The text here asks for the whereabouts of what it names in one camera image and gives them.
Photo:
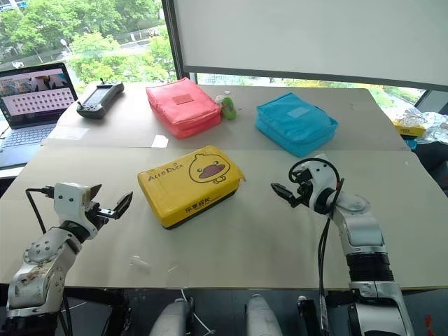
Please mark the open grey laptop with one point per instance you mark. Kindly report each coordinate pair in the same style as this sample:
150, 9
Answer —
33, 101

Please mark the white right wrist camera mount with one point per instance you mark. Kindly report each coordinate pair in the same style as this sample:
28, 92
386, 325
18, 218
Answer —
321, 173

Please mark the crumpled clear plastic bag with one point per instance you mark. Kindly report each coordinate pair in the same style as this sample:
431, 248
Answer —
434, 127

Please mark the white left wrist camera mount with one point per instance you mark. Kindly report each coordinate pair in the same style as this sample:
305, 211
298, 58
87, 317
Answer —
70, 197

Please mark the yellow duck cartoon box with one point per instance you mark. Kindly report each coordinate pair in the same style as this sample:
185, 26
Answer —
185, 185

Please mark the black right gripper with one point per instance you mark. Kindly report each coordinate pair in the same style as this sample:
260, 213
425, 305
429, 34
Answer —
305, 189

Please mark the small green plush toy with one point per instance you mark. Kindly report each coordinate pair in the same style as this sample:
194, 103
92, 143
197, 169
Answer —
228, 106

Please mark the red fabric pouch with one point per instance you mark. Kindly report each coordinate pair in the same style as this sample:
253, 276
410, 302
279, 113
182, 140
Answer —
182, 106

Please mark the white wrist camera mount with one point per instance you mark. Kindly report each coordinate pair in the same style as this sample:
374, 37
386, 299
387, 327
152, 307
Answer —
70, 197
321, 173

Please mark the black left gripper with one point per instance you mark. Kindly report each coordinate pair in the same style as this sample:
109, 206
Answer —
99, 212

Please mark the clear plastic scrap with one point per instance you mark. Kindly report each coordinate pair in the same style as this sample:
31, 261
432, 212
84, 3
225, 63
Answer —
140, 262

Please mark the small white paper slip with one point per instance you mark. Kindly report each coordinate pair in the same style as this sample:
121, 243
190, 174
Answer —
160, 141

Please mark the small yellow carton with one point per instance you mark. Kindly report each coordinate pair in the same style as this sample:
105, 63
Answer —
407, 130

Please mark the silver rounded robot leg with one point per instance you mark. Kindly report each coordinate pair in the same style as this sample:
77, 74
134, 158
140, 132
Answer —
171, 318
262, 316

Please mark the black handheld remote controller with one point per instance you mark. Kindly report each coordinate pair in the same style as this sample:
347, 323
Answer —
98, 98

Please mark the dark window frame post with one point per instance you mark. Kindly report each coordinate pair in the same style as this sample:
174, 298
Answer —
175, 38

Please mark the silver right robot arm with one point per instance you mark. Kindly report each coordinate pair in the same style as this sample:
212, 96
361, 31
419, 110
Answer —
364, 231

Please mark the blue fabric pouch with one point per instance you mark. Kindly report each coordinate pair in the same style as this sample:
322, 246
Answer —
294, 122

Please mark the white roller blind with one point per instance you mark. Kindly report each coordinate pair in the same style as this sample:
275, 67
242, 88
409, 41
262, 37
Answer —
308, 35

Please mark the dark side table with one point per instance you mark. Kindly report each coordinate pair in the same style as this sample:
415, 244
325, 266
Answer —
432, 157

